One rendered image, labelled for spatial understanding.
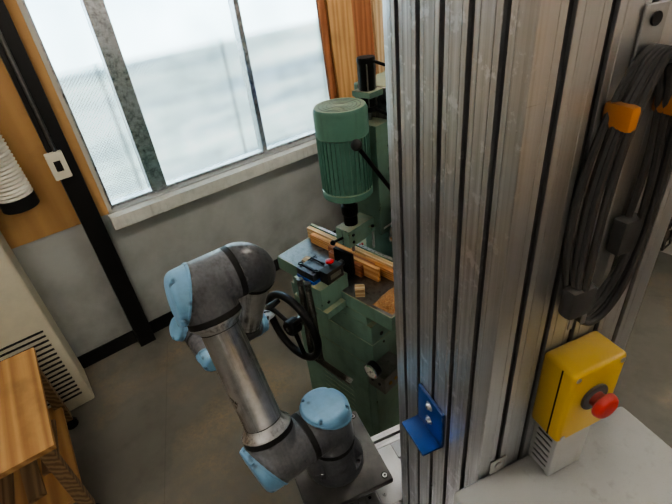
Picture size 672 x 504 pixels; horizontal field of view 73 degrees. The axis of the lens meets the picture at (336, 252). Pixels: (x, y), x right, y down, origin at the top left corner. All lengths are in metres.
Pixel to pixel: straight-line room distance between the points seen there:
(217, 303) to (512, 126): 0.67
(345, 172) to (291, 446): 0.84
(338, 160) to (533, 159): 1.07
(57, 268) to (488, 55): 2.57
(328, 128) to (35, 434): 1.56
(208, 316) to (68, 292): 2.00
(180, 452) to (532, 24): 2.32
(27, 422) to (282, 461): 1.34
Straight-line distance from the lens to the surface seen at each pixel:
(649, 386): 2.75
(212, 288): 0.92
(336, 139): 1.44
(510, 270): 0.50
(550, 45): 0.42
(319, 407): 1.10
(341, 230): 1.64
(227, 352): 0.97
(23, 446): 2.13
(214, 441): 2.45
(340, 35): 3.02
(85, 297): 2.92
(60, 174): 2.52
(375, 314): 1.55
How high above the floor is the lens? 1.91
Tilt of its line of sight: 34 degrees down
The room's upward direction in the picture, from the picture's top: 7 degrees counter-clockwise
